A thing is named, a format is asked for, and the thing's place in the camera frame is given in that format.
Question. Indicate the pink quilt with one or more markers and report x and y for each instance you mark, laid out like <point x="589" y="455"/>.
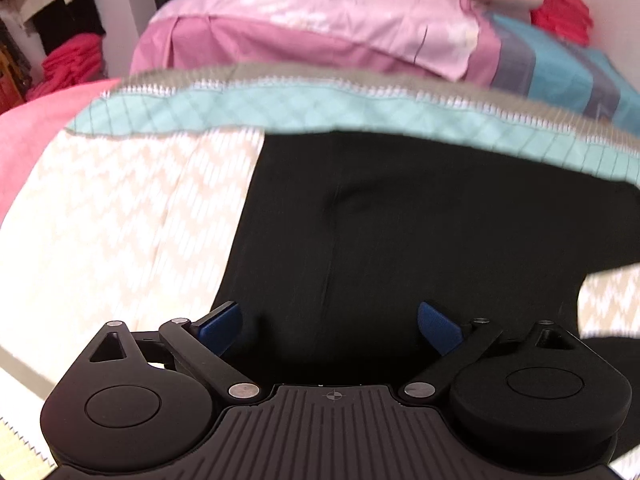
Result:
<point x="300" y="25"/>

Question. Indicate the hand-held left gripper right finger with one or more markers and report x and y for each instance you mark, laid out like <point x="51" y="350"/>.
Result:
<point x="440" y="329"/>

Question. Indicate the red cloth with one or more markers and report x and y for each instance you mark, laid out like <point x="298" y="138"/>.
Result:
<point x="562" y="10"/>

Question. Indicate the pile of red clothes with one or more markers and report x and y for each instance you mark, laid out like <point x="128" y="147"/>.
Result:
<point x="72" y="65"/>

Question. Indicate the printed patterned blanket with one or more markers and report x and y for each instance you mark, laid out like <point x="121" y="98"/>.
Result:
<point x="125" y="220"/>

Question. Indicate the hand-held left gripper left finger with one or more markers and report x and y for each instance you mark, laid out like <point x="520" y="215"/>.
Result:
<point x="221" y="327"/>

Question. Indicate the hanging dark clothes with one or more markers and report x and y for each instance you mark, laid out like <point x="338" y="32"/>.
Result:
<point x="55" y="5"/>

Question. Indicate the hot pink bed sheet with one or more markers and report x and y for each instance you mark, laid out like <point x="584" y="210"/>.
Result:
<point x="35" y="130"/>

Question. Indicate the blue grey striped cloth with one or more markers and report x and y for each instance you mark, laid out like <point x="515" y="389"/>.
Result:
<point x="560" y="65"/>

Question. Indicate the black pants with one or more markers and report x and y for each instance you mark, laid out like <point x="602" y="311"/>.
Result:
<point x="400" y="225"/>

